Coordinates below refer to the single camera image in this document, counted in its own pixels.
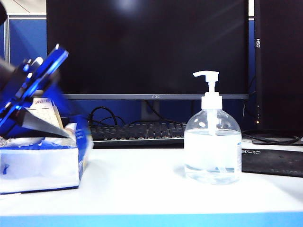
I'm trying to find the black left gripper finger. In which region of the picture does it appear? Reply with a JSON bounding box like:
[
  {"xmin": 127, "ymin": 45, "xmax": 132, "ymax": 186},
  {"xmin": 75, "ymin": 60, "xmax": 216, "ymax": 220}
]
[{"xmin": 18, "ymin": 107, "xmax": 71, "ymax": 139}]

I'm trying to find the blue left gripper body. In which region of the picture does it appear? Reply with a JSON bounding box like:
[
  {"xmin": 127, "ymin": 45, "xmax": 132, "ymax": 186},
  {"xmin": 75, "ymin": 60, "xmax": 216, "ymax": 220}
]
[{"xmin": 0, "ymin": 44, "xmax": 69, "ymax": 137}]

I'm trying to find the blue white tissue pack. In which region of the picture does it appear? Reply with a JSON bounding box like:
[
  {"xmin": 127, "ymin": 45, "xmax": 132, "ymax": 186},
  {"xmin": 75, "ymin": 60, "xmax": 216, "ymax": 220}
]
[{"xmin": 0, "ymin": 122, "xmax": 94, "ymax": 195}]

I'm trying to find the clear pump alcohol bottle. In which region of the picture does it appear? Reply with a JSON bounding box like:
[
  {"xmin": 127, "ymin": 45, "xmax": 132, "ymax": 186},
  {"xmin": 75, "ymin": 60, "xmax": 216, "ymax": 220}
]
[{"xmin": 184, "ymin": 70, "xmax": 242, "ymax": 185}]

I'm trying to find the beige desk calendar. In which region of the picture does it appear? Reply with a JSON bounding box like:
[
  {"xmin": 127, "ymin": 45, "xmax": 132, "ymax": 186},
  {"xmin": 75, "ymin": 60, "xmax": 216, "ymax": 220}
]
[{"xmin": 30, "ymin": 97, "xmax": 63, "ymax": 130}]

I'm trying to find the black keyboard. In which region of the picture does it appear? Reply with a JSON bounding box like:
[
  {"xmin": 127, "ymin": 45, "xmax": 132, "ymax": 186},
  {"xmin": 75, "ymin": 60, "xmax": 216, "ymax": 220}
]
[{"xmin": 89, "ymin": 121, "xmax": 187, "ymax": 149}]

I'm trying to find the black AOC monitor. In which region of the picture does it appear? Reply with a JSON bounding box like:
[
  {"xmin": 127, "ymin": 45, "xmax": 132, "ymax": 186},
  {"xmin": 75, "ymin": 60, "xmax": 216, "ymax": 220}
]
[{"xmin": 46, "ymin": 0, "xmax": 250, "ymax": 122}]

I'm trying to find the black mouse pad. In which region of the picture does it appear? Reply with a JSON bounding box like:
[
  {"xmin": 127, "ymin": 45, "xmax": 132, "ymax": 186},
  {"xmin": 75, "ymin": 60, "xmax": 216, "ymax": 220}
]
[{"xmin": 241, "ymin": 148, "xmax": 303, "ymax": 178}]

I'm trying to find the black HSD monitor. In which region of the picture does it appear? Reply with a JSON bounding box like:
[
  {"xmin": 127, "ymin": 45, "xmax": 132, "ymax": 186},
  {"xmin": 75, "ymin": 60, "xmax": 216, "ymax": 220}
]
[{"xmin": 252, "ymin": 0, "xmax": 303, "ymax": 145}]

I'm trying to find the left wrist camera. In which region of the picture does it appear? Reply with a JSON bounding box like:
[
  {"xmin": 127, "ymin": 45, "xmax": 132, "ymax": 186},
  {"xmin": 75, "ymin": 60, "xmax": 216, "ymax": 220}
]
[{"xmin": 28, "ymin": 56, "xmax": 45, "ymax": 71}]

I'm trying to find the black looped cable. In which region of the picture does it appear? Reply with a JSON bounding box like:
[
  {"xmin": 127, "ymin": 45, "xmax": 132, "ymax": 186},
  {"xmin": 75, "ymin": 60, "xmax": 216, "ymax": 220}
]
[{"xmin": 88, "ymin": 106, "xmax": 126, "ymax": 126}]

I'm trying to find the black monitor cable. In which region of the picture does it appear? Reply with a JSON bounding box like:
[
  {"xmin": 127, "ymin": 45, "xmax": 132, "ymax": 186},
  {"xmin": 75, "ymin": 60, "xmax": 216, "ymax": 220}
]
[{"xmin": 242, "ymin": 129, "xmax": 300, "ymax": 145}]

